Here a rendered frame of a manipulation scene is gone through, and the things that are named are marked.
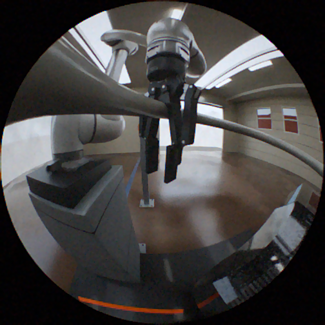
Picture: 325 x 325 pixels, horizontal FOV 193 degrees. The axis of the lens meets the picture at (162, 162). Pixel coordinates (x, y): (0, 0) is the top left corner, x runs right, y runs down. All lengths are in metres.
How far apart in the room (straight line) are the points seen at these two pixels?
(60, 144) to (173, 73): 0.38
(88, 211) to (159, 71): 0.30
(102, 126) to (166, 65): 0.36
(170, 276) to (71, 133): 1.03
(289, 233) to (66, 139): 0.71
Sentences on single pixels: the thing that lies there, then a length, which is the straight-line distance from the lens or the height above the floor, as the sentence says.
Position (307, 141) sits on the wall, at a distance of 6.60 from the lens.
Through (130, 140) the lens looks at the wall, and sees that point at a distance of 6.29.
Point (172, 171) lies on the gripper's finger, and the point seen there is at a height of 0.88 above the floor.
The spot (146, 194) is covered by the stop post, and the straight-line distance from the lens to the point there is 1.48.
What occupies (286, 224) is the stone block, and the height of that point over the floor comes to 0.77.
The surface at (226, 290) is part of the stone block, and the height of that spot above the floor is 0.60.
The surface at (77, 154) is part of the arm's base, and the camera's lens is 0.42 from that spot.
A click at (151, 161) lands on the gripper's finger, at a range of 0.23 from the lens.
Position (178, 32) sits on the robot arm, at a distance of 0.26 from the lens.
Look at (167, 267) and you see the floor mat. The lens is 0.98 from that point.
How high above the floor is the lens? 0.94
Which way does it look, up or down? 14 degrees down
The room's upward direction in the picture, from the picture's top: straight up
